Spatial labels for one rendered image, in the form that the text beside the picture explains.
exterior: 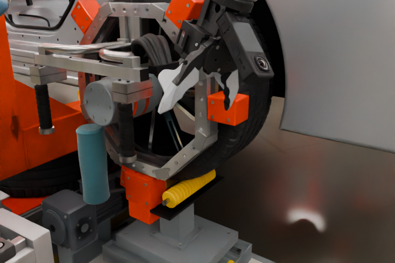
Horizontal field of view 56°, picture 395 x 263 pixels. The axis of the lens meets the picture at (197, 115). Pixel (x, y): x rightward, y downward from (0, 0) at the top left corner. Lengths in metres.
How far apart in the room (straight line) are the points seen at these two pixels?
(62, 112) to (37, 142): 0.15
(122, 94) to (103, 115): 0.21
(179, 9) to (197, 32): 0.44
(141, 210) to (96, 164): 0.23
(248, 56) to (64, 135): 1.16
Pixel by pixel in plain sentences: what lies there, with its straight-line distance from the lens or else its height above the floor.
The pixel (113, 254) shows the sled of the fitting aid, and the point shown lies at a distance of 1.63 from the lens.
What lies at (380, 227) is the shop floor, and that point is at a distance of 2.22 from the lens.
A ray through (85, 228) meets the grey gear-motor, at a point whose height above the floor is 0.31.
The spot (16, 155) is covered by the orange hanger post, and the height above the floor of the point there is 0.59.
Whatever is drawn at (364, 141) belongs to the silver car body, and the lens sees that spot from 1.11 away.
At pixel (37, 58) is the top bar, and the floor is 0.97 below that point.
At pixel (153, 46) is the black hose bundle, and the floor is 1.02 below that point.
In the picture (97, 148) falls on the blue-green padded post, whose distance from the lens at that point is 1.23.
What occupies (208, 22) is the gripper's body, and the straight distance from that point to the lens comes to 0.60.
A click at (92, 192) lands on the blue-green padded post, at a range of 1.29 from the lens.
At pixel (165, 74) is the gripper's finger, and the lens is 0.60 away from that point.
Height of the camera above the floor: 1.15
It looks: 18 degrees down
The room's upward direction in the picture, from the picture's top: straight up
